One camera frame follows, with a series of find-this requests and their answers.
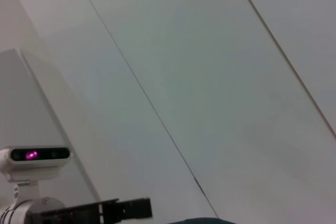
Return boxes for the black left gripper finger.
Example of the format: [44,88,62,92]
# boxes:
[117,197,153,222]

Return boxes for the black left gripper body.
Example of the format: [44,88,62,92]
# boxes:
[34,198,121,224]

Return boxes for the dark teal insulated lunch bag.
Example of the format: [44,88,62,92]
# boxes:
[167,217,237,224]

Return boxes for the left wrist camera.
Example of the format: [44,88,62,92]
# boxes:
[0,146,74,183]

